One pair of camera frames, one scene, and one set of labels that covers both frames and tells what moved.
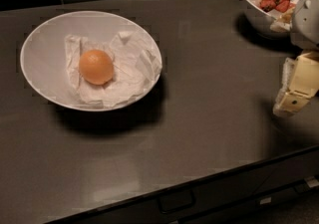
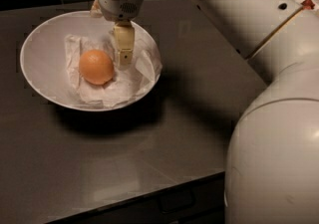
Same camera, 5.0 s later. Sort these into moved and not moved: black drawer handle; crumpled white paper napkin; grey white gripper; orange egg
Moved: grey white gripper
Not moved: crumpled white paper napkin; black drawer handle; orange egg
